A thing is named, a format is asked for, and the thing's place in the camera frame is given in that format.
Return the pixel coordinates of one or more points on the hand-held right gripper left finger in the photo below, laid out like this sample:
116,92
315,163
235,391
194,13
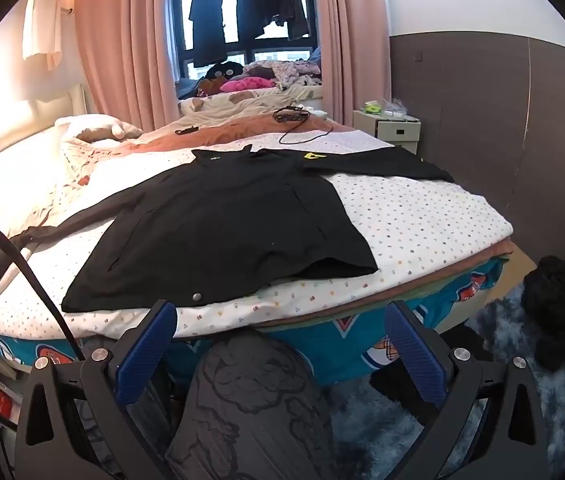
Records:
145,357

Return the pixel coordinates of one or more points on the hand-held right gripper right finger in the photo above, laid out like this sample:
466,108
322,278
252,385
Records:
415,357

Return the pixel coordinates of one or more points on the large black jacket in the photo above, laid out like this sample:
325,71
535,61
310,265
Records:
222,220

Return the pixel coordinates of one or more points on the pile of floral clothes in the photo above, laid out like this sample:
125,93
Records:
292,71

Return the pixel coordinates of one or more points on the teal cartoon bed sheet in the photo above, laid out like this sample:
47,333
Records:
342,340

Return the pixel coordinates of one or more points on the person's leg in patterned pants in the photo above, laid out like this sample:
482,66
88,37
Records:
252,410

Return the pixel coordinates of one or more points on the white floral bed sheet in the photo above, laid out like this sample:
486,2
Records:
412,215

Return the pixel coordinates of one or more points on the black fluffy cloth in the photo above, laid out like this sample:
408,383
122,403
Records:
559,305

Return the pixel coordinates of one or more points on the white nightstand with drawers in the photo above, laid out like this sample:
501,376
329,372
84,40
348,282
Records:
397,132

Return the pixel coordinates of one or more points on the white headboard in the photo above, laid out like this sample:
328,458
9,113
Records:
12,170

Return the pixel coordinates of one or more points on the small black flat item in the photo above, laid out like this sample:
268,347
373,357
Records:
186,131

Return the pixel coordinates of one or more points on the white pillow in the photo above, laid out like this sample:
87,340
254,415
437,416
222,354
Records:
97,127

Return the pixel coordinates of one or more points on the brown blanket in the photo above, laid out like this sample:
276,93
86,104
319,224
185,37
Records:
242,132

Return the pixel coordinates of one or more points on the clear plastic wrapper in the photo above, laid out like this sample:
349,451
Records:
397,110

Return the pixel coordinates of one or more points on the green item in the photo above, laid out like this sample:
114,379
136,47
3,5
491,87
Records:
372,107

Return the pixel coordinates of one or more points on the small black device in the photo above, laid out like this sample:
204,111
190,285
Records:
290,114

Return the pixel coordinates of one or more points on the pink garment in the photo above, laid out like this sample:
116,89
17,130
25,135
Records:
247,83

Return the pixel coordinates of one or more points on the black plush toy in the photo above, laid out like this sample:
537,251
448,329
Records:
220,74

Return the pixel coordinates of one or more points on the pink curtain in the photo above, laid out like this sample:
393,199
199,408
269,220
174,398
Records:
347,35
122,45

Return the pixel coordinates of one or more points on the dark framed window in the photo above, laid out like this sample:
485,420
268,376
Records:
250,57

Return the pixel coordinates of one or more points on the black hanging coat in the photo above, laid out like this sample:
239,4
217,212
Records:
208,20

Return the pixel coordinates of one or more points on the white hanging garment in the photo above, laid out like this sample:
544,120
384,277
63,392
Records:
42,20

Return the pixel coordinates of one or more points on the dark hanging jacket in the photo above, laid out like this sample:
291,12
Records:
252,0

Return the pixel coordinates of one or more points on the brown hanging jacket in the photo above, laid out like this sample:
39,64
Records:
292,0

